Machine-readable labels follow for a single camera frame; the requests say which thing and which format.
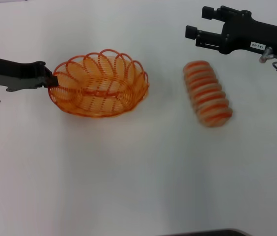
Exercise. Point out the metal fitting on right gripper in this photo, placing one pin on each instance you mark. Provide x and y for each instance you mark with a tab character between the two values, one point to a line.
266	56

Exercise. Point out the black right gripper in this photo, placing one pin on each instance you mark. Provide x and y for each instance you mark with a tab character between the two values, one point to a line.
246	32

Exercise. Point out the dark rounded robot base edge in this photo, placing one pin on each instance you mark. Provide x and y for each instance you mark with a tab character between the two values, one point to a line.
202	232

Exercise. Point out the orange striped bread roll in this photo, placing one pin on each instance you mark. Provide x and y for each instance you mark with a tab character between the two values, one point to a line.
207	96

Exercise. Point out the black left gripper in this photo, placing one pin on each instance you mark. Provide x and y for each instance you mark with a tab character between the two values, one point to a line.
18	70

